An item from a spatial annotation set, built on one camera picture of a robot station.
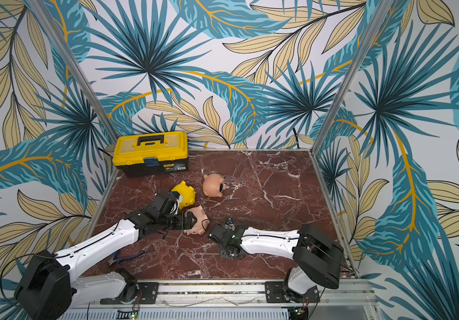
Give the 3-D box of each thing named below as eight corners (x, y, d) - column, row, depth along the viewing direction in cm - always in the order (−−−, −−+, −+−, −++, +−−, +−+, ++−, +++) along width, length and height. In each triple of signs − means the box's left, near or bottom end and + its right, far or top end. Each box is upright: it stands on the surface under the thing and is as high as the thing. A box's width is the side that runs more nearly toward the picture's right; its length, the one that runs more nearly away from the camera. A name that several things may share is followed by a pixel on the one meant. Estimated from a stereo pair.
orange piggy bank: (203, 199, 100) (202, 190, 94) (205, 183, 107) (204, 173, 100) (226, 199, 101) (226, 190, 94) (226, 183, 107) (226, 173, 100)
